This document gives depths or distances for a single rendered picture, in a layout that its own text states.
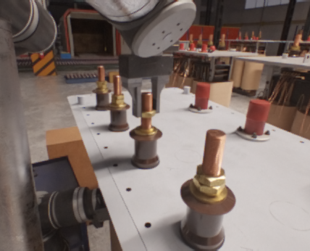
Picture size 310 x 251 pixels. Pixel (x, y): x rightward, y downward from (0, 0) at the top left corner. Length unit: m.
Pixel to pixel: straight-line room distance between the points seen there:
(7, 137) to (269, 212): 0.57
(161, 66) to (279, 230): 0.43
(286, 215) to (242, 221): 0.10
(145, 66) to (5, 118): 0.31
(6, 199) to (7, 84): 0.23
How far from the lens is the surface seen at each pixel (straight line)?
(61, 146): 1.84
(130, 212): 0.48
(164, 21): 0.29
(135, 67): 0.50
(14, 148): 0.53
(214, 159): 0.34
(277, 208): 0.57
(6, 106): 0.52
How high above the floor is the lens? 1.70
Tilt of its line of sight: 22 degrees down
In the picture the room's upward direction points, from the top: 2 degrees clockwise
